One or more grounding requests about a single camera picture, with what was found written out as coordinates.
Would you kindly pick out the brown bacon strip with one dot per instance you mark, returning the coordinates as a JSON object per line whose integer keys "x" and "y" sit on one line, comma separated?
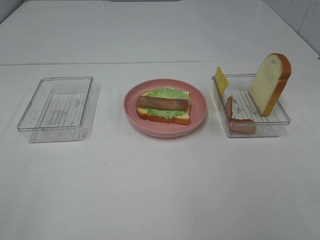
{"x": 162, "y": 103}

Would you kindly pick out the toast bread slice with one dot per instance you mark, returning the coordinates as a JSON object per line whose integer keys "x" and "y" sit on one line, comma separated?
{"x": 162, "y": 120}
{"x": 270, "y": 81}

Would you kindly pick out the standing toast bread slice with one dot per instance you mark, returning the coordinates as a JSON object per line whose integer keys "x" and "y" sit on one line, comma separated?
{"x": 270, "y": 81}

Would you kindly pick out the green lettuce leaf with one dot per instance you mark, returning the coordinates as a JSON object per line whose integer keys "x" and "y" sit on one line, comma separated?
{"x": 168, "y": 93}

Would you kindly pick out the curled bacon strip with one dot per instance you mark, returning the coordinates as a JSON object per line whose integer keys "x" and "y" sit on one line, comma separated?
{"x": 240, "y": 126}

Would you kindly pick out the clear plastic left tray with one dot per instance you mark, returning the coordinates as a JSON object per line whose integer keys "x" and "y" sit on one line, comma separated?
{"x": 60, "y": 110}

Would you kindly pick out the yellow cheese slice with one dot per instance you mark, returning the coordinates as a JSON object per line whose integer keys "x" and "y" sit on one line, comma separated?
{"x": 221, "y": 80}

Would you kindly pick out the clear plastic tray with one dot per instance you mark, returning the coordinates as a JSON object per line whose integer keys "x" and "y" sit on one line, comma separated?
{"x": 244, "y": 107}
{"x": 60, "y": 110}

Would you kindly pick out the pink round plate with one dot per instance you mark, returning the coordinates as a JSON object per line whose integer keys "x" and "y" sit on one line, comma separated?
{"x": 198, "y": 109}

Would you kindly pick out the clear plastic right tray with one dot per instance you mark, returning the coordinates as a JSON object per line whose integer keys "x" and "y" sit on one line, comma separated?
{"x": 244, "y": 107}

